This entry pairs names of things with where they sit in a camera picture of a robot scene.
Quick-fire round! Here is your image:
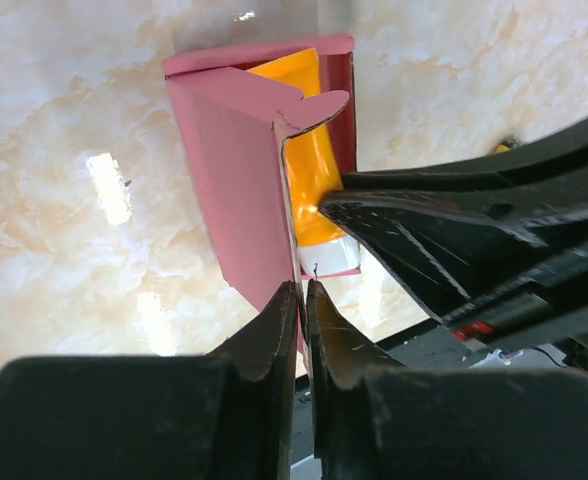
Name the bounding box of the orange white cream tube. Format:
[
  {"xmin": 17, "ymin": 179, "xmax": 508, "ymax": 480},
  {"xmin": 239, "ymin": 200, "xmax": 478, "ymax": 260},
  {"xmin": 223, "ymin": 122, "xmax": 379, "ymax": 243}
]
[{"xmin": 249, "ymin": 48, "xmax": 360, "ymax": 276}]

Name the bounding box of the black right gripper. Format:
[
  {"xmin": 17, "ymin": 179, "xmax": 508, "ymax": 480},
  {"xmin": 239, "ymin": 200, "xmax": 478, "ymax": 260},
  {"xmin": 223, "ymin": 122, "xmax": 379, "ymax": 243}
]
[{"xmin": 320, "ymin": 167, "xmax": 588, "ymax": 352}]

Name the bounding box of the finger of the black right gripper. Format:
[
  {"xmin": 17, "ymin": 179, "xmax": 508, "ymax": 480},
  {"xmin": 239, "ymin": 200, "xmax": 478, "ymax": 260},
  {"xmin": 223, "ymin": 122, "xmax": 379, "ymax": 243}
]
[{"xmin": 342, "ymin": 118, "xmax": 588, "ymax": 191}]

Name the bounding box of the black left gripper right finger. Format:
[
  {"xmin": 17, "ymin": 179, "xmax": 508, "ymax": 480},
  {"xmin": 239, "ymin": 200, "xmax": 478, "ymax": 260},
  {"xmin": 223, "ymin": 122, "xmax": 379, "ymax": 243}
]
[{"xmin": 306, "ymin": 280, "xmax": 588, "ymax": 479}]

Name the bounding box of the pink express box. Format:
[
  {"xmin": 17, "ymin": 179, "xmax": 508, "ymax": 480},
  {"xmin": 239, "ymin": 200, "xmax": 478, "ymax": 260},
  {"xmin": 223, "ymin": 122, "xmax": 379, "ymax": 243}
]
[{"xmin": 161, "ymin": 31, "xmax": 363, "ymax": 371}]

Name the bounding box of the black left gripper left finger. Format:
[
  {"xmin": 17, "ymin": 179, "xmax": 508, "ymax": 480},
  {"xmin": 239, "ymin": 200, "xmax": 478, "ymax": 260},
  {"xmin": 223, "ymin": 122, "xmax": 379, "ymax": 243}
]
[{"xmin": 0, "ymin": 281, "xmax": 299, "ymax": 479}]

